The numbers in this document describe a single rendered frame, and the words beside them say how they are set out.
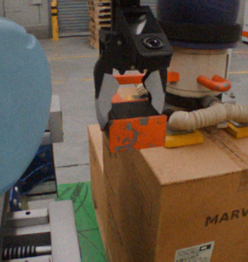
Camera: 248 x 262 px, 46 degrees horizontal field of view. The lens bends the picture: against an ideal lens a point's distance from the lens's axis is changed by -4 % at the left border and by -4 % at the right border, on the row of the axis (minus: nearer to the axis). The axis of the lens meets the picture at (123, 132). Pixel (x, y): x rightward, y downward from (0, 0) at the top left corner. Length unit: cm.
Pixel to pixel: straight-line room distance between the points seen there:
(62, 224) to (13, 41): 29
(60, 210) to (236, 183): 38
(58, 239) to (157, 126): 21
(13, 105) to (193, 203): 50
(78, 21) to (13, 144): 978
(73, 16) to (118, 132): 953
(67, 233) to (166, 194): 25
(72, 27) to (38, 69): 976
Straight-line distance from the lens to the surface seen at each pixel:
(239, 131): 77
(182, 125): 66
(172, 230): 65
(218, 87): 70
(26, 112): 19
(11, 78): 17
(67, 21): 992
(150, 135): 45
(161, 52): 36
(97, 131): 170
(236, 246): 81
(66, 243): 38
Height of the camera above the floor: 127
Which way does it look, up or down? 26 degrees down
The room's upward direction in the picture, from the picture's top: straight up
